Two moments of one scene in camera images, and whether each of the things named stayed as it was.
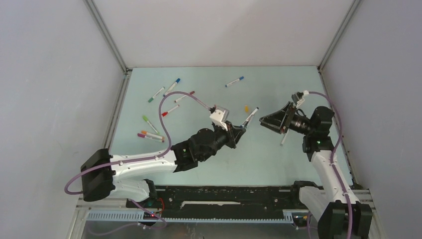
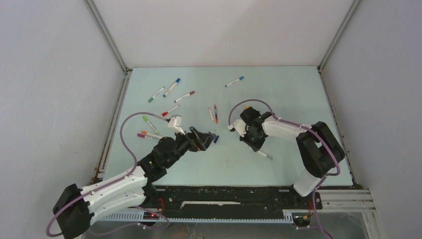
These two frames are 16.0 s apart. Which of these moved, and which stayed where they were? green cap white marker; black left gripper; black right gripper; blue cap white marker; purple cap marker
Moved: black left gripper; black right gripper
Stayed: blue cap white marker; green cap white marker; purple cap marker
